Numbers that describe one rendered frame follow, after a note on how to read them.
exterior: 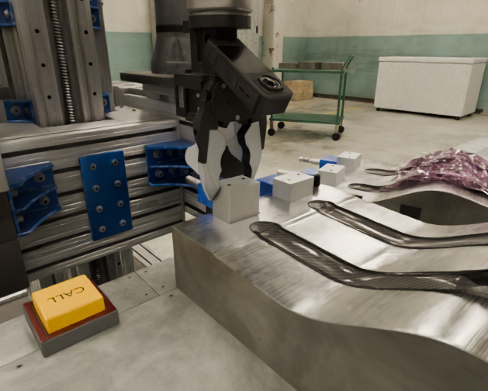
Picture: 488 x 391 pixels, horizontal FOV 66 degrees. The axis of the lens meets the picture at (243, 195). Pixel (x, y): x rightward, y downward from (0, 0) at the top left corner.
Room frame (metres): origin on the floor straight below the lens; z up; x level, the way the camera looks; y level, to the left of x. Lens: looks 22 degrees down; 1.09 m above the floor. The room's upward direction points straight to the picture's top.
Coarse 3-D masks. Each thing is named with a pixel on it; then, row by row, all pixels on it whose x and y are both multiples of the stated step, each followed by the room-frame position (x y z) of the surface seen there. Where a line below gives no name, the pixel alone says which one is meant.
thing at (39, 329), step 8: (96, 288) 0.38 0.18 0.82; (104, 296) 0.36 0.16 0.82; (24, 304) 0.35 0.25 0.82; (32, 304) 0.35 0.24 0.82; (112, 304) 0.35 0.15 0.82; (32, 312) 0.34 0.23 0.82; (104, 312) 0.34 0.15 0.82; (32, 320) 0.32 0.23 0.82; (80, 320) 0.32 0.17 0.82; (88, 320) 0.32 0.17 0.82; (40, 328) 0.31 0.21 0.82; (64, 328) 0.31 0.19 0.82; (72, 328) 0.31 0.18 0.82; (40, 336) 0.30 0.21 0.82; (48, 336) 0.30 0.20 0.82; (56, 336) 0.30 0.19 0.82
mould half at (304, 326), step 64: (320, 192) 0.52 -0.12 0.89; (192, 256) 0.38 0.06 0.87; (256, 256) 0.35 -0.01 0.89; (384, 256) 0.35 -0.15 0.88; (448, 256) 0.31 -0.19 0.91; (256, 320) 0.29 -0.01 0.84; (320, 320) 0.24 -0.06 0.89; (384, 320) 0.21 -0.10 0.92; (448, 320) 0.19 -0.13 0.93; (320, 384) 0.23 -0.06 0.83; (384, 384) 0.19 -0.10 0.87; (448, 384) 0.17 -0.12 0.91
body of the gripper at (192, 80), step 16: (192, 16) 0.45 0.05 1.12; (208, 16) 0.43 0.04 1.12; (224, 16) 0.43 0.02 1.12; (240, 16) 0.44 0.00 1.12; (192, 32) 0.48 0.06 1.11; (208, 32) 0.46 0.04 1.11; (224, 32) 0.46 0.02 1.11; (192, 48) 0.48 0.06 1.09; (192, 64) 0.48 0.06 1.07; (208, 64) 0.46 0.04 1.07; (176, 80) 0.48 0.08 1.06; (192, 80) 0.45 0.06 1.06; (208, 80) 0.44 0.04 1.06; (176, 96) 0.48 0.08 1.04; (192, 96) 0.46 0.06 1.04; (208, 96) 0.43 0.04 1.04; (224, 96) 0.43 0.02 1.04; (176, 112) 0.48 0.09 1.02; (192, 112) 0.46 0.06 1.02; (224, 112) 0.43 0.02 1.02; (240, 112) 0.45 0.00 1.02
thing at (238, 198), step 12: (192, 180) 0.52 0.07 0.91; (228, 180) 0.45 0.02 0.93; (240, 180) 0.45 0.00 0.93; (252, 180) 0.45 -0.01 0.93; (204, 192) 0.46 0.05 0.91; (228, 192) 0.42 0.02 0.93; (240, 192) 0.43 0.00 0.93; (252, 192) 0.44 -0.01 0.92; (204, 204) 0.46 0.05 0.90; (216, 204) 0.44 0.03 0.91; (228, 204) 0.42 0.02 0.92; (240, 204) 0.43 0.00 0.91; (252, 204) 0.44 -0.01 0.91; (216, 216) 0.44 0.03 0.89; (228, 216) 0.42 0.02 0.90; (240, 216) 0.43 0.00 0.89
